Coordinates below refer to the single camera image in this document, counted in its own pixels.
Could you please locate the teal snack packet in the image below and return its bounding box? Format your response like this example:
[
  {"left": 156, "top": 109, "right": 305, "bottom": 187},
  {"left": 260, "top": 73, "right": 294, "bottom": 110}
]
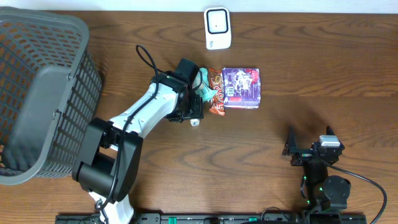
[{"left": 193, "top": 67, "right": 217, "bottom": 103}]

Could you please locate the red-brown candy bar wrapper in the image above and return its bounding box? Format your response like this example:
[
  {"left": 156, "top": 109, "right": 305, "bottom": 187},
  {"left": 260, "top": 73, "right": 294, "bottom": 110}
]
[{"left": 208, "top": 68, "right": 225, "bottom": 116}]

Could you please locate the purple snack box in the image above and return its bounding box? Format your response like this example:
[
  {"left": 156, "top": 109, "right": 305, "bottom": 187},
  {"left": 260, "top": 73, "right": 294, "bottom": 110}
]
[{"left": 222, "top": 68, "right": 261, "bottom": 109}]

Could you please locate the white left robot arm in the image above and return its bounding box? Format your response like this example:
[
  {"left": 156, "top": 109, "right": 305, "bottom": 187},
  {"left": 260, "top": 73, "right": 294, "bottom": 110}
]
[{"left": 72, "top": 58, "right": 203, "bottom": 223}]

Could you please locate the white barcode scanner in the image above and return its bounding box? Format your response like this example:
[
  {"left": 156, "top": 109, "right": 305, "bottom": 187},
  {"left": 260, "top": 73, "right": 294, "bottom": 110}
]
[{"left": 203, "top": 7, "right": 232, "bottom": 50}]

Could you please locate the grey plastic mesh basket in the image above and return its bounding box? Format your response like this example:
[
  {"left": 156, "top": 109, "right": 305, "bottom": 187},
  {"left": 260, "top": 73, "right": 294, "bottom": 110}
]
[{"left": 1, "top": 7, "right": 102, "bottom": 185}]

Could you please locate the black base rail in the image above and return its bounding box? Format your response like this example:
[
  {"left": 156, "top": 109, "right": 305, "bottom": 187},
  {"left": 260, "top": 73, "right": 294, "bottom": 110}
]
[{"left": 55, "top": 213, "right": 368, "bottom": 224}]

